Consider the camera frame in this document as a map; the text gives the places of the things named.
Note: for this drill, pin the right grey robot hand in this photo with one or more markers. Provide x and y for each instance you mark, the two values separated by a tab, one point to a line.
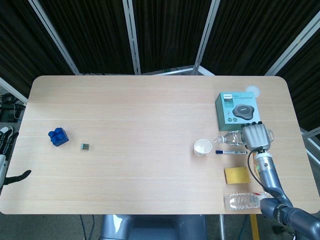
256	137

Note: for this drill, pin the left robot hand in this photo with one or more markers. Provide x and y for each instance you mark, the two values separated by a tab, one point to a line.
3	165

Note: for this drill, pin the clear green-label water bottle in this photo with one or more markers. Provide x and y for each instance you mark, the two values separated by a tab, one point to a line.
231	138

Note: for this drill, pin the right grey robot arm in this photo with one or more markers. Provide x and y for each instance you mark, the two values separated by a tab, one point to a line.
272	185

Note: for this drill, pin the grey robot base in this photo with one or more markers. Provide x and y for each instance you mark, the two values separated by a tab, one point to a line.
152	228

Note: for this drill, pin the white flower-print paper cup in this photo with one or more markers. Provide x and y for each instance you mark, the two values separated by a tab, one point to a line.
202	147

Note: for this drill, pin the blue-capped whiteboard marker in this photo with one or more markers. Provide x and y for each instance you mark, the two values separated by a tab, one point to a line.
232	152

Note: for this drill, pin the teal speaker product box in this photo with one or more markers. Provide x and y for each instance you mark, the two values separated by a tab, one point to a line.
237	110

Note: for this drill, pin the yellow sponge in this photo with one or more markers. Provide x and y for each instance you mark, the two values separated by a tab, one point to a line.
237	175

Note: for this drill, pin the white round plastic lid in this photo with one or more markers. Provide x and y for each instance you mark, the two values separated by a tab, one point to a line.
253	89

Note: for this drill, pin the black electronics box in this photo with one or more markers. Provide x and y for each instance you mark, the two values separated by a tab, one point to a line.
10	113

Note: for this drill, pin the blue toy building brick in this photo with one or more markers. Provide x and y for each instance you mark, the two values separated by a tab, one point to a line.
58	138

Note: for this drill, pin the crushed clear plastic bottle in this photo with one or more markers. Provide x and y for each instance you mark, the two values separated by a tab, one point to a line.
242	201

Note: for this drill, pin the small green pencil sharpener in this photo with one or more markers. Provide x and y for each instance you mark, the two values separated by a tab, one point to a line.
85	147

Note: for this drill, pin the metal table leg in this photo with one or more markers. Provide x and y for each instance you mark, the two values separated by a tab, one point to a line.
221	226

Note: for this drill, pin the white partition base bar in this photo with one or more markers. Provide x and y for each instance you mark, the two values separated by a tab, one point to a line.
175	71

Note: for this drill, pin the dark pleated curtain panel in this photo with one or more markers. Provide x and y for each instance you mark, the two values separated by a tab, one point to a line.
20	37
255	32
95	35
170	32

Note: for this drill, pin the white partition frame post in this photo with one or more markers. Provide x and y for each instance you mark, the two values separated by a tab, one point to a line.
55	37
206	35
292	45
311	142
132	37
12	90

